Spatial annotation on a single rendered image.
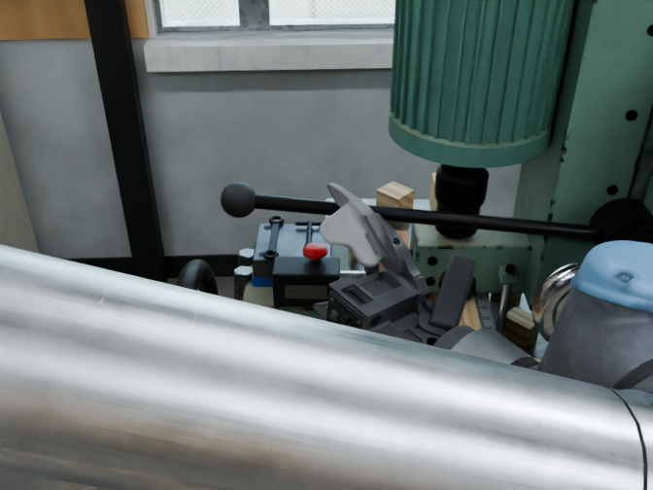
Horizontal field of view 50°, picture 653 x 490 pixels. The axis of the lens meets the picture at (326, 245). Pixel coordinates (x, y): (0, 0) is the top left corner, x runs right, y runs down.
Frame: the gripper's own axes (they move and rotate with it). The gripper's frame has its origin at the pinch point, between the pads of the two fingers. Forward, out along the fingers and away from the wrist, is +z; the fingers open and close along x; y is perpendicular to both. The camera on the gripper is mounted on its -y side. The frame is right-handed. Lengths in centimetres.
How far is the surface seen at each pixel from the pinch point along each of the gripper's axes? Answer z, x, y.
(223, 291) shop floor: 119, 113, -65
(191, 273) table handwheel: 21.2, 15.9, 3.6
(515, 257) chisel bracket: -8.0, 5.1, -23.1
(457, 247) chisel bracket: -3.4, 4.5, -17.7
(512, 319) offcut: -4.3, 22.4, -34.1
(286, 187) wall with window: 116, 76, -86
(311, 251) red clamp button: 7.6, 7.1, -4.7
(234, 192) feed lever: 3.8, -6.8, 8.9
